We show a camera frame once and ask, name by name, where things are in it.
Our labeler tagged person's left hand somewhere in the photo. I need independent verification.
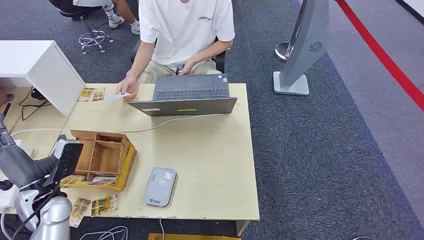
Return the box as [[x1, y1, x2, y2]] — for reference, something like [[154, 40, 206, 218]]
[[180, 60, 197, 76]]

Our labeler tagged person's right hand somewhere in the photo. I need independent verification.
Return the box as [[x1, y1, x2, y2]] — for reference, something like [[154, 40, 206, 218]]
[[115, 73, 139, 102]]

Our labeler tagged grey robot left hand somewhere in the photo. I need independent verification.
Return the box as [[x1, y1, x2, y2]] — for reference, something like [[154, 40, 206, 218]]
[[0, 112, 61, 189]]

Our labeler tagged white ID card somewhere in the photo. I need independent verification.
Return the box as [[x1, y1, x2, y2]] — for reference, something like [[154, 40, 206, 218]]
[[107, 92, 131, 102]]

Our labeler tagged person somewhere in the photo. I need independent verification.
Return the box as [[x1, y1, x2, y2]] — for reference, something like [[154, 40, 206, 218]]
[[47, 0, 142, 36], [115, 0, 236, 102]]

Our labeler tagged key card stack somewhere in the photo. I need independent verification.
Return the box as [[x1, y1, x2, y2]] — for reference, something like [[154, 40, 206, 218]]
[[86, 176, 117, 187]]

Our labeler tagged grey card reader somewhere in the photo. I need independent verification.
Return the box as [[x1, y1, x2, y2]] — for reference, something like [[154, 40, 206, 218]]
[[143, 167, 178, 208]]

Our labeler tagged white power strip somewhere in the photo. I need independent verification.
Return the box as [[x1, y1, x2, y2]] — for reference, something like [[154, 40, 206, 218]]
[[0, 185, 21, 215]]

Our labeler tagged grey laptop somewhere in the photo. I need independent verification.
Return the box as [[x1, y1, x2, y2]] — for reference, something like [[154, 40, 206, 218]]
[[127, 73, 239, 117]]

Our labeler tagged black stool chrome base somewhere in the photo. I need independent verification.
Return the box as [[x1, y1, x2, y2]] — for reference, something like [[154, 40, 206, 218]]
[[58, 9, 114, 55]]

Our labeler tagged wooden desk organizer box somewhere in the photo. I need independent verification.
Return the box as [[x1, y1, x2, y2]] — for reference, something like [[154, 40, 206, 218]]
[[61, 129, 138, 192]]

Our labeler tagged white desk cabinet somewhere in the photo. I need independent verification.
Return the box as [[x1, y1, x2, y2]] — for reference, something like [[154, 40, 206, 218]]
[[0, 40, 86, 117]]

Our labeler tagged grey kiosk stand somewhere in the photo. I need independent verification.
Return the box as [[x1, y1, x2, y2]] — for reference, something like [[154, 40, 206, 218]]
[[273, 0, 332, 97]]

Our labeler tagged red floor stripe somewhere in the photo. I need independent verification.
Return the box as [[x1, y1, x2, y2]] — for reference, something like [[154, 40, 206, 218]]
[[335, 0, 424, 113]]

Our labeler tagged white charging cable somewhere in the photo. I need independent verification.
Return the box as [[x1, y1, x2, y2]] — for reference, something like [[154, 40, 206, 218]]
[[9, 100, 240, 137]]

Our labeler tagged black power cable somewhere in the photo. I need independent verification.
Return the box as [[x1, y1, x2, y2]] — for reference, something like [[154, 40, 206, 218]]
[[18, 86, 52, 122]]

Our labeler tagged chrome stanchion post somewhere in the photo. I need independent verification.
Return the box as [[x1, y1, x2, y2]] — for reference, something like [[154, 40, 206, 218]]
[[274, 0, 307, 63]]

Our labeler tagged white looped cable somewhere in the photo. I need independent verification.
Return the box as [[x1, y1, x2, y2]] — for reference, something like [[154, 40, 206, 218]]
[[78, 225, 129, 240]]

